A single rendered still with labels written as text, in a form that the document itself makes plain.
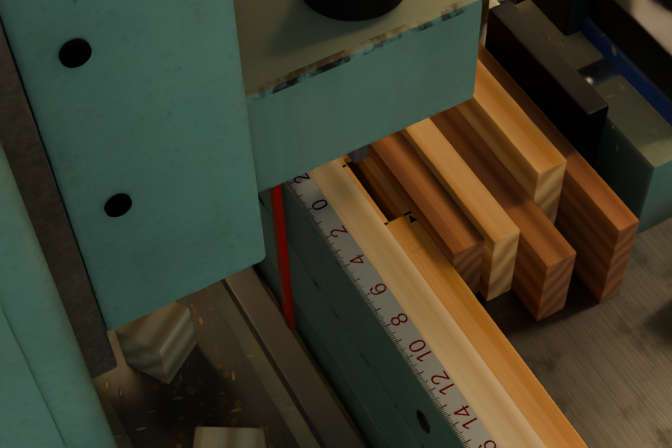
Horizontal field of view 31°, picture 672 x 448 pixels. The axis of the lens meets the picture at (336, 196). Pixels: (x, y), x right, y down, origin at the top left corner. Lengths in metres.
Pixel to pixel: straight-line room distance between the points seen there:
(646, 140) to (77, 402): 0.33
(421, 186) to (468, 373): 0.11
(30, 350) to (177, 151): 0.09
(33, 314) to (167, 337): 0.29
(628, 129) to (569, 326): 0.11
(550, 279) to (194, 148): 0.23
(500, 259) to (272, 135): 0.15
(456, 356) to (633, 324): 0.12
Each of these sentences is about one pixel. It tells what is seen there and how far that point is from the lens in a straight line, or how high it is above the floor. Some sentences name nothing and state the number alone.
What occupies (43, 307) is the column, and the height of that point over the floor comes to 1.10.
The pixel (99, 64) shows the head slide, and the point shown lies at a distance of 0.42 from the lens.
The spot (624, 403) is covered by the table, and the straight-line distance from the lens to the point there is 0.64.
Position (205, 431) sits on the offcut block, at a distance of 0.70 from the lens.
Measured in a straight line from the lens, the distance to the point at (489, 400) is 0.57.
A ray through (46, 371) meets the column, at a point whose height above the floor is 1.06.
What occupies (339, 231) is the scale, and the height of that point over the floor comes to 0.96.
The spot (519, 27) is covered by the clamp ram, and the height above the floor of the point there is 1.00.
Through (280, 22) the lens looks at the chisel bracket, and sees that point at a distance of 0.55.
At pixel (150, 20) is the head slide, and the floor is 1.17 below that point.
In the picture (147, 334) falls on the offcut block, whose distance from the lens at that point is 0.73.
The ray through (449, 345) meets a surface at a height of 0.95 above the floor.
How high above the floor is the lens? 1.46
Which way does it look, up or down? 53 degrees down
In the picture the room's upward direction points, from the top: 3 degrees counter-clockwise
